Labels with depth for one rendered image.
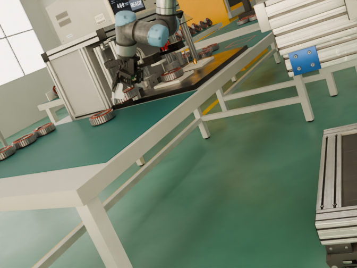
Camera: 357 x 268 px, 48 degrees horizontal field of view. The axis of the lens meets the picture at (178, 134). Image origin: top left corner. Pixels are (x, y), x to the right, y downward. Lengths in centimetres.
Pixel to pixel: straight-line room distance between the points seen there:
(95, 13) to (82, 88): 36
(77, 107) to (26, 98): 719
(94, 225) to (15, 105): 799
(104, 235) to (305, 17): 89
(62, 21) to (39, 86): 742
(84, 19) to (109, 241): 118
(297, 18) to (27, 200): 99
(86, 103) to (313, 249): 123
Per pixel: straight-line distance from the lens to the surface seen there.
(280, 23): 136
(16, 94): 916
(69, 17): 211
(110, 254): 121
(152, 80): 200
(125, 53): 150
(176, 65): 220
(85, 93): 202
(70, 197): 110
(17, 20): 972
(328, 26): 135
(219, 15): 560
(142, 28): 143
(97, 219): 116
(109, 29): 183
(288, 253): 180
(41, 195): 119
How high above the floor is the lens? 107
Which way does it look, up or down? 16 degrees down
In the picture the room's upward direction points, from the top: 22 degrees counter-clockwise
